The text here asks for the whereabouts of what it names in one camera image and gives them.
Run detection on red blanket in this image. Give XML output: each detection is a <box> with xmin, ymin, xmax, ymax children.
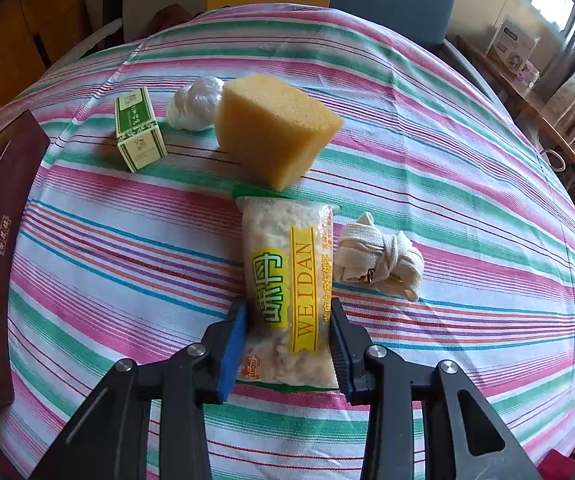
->
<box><xmin>537</xmin><ymin>448</ymin><xmax>575</xmax><ymax>480</ymax></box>

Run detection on yellow sponge block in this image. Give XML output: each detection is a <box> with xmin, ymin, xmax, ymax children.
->
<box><xmin>214</xmin><ymin>74</ymin><xmax>344</xmax><ymax>192</ymax></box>

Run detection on white plastic bag ball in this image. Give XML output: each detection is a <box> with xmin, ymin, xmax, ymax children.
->
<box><xmin>166</xmin><ymin>77</ymin><xmax>224</xmax><ymax>131</ymax></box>

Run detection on cream bandage roll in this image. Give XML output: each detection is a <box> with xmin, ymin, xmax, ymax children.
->
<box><xmin>333</xmin><ymin>212</ymin><xmax>425</xmax><ymax>302</ymax></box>

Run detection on weidan snack bag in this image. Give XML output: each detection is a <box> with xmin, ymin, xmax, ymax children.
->
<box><xmin>237</xmin><ymin>196</ymin><xmax>337</xmax><ymax>389</ymax></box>

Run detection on wooden wardrobe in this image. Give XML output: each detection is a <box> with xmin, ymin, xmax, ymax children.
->
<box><xmin>0</xmin><ymin>0</ymin><xmax>91</xmax><ymax>108</ymax></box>

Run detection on small green white box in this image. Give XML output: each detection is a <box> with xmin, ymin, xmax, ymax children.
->
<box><xmin>114</xmin><ymin>87</ymin><xmax>168</xmax><ymax>174</ymax></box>

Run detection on striped bed sheet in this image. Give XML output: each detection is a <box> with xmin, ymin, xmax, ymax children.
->
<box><xmin>0</xmin><ymin>4</ymin><xmax>575</xmax><ymax>479</ymax></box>

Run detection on white appliance box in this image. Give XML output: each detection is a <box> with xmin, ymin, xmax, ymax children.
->
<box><xmin>486</xmin><ymin>16</ymin><xmax>540</xmax><ymax>76</ymax></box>

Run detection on dark red cushion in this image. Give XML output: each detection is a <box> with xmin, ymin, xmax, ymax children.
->
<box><xmin>146</xmin><ymin>3</ymin><xmax>194</xmax><ymax>36</ymax></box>

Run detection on wooden side table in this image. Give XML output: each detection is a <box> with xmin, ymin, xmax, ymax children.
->
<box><xmin>455</xmin><ymin>36</ymin><xmax>575</xmax><ymax>167</ymax></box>

